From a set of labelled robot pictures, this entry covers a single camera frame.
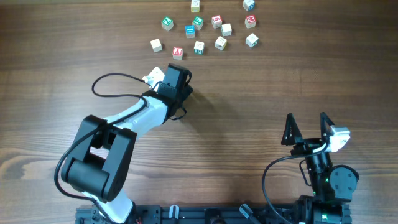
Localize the bird picture wooden block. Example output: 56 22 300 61
245 33 259 48

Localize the blue letter H block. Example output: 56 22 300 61
185 25 195 39

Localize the green letter Z block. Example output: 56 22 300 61
161 16 174 32

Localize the green J side block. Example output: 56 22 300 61
194 41 205 55

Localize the plain pale wooden block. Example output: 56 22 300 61
150 39 163 52

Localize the green letter R block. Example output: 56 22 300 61
192 16 204 30

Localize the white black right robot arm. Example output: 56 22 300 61
281 113 359 224

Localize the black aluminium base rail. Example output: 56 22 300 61
74 203 352 224

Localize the red letter Y block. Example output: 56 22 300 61
172 47 183 60

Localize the red number 9 block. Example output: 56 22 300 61
211 15 223 29

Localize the plain Z wooden block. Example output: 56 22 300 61
221 24 232 37

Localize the yellow wooden block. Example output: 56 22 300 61
190 0 200 13

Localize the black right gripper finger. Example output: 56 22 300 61
281 113 303 146
320 112 335 140

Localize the blue side wooden block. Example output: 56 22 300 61
243 0 255 11

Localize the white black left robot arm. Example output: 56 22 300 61
54 63 193 223

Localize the red letter M block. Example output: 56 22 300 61
244 14 257 29

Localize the hammer picture wooden block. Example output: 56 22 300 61
215 36 228 50

